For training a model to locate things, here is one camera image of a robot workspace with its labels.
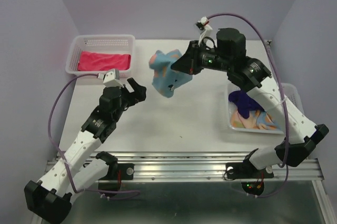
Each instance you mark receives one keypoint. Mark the peach patterned towel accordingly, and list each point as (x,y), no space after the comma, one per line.
(257,120)

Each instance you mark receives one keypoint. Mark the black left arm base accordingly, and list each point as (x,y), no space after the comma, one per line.
(123,171)

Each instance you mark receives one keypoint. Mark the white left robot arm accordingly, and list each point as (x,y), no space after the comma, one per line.
(52,196)

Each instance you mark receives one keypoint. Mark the aluminium mounting rail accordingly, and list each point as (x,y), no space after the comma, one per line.
(203,167)

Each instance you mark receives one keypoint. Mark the white plastic towel basket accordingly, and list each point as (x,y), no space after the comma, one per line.
(290,91)

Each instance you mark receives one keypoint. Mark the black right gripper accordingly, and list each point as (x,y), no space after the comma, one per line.
(190,61)

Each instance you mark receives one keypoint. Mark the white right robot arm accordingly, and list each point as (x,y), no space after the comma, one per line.
(254,78)

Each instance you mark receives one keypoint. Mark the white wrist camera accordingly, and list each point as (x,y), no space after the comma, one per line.
(111,78)
(204,28)

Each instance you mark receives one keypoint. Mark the pink towel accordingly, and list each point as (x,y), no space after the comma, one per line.
(91,62)

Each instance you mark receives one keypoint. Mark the blue patterned towel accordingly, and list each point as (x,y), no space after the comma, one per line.
(166,80)

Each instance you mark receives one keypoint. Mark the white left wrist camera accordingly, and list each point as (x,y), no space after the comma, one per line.
(111,78)

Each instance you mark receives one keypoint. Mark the purple towel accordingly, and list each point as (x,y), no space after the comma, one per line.
(244,103)

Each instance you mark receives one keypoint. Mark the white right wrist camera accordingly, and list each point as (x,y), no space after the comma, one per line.
(204,28)

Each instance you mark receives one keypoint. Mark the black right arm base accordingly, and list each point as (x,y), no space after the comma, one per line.
(240,170)

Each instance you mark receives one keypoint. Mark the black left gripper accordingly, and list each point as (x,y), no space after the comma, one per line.
(139,92)

